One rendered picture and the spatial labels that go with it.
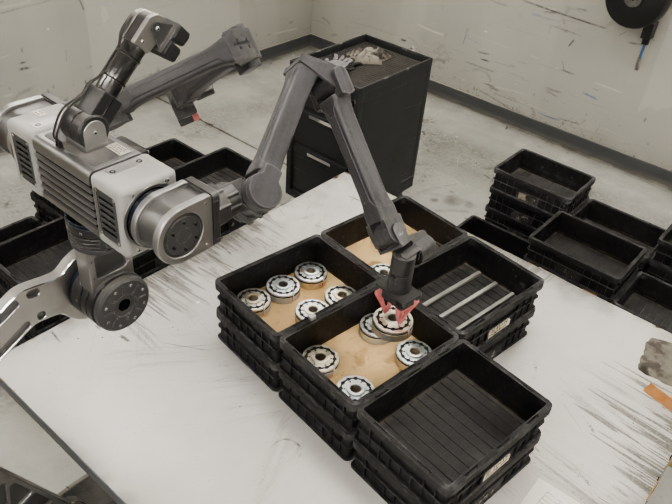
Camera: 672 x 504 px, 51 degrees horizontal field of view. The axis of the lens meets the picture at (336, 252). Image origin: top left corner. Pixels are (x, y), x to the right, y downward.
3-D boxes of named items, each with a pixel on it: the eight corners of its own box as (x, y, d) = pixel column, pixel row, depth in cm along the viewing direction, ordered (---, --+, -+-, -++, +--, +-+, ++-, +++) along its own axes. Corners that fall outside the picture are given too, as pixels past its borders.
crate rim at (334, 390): (353, 414, 168) (354, 407, 167) (276, 344, 185) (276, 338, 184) (460, 343, 191) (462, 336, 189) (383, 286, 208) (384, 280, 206)
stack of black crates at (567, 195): (571, 252, 362) (597, 177, 335) (545, 278, 343) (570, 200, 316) (504, 220, 381) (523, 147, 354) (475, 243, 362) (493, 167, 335)
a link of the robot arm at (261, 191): (283, 57, 166) (306, 36, 158) (327, 91, 172) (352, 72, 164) (219, 211, 144) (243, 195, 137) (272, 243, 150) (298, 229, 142)
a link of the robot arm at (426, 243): (367, 235, 166) (391, 225, 160) (396, 217, 174) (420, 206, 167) (391, 279, 167) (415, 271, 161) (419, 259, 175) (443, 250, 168)
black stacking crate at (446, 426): (440, 524, 157) (448, 494, 150) (351, 440, 174) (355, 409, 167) (542, 435, 179) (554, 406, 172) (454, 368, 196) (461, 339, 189)
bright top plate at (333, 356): (318, 378, 183) (318, 377, 183) (293, 357, 189) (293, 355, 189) (346, 361, 189) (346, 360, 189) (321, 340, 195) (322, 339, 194)
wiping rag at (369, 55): (368, 70, 350) (369, 64, 348) (335, 57, 361) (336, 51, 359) (402, 56, 368) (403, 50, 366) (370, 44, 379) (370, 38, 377)
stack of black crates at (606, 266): (615, 328, 317) (648, 248, 290) (586, 362, 297) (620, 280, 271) (535, 287, 336) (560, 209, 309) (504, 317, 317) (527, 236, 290)
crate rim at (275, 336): (276, 344, 185) (276, 337, 184) (212, 286, 202) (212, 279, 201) (383, 286, 208) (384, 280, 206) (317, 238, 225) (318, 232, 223)
